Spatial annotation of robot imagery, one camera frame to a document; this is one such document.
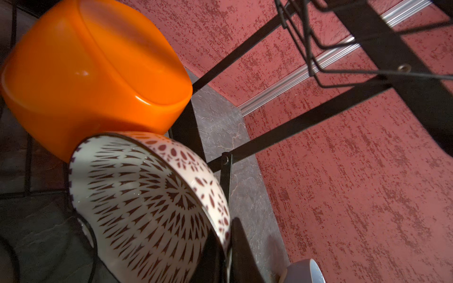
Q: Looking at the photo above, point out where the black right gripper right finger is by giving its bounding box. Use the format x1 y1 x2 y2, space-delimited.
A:
230 218 265 283

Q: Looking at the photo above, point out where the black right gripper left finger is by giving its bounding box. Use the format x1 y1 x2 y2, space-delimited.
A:
190 230 225 283

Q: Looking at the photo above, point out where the red white sunburst bowl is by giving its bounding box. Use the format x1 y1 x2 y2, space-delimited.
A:
68 132 231 283

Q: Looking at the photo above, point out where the orange plastic bowl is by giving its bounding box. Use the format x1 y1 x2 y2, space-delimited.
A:
1 1 192 162

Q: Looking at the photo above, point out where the translucent measuring cup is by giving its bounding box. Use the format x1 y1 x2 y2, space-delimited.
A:
278 259 326 283

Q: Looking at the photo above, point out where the black wire dish rack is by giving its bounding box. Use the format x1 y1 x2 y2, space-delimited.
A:
0 0 453 283

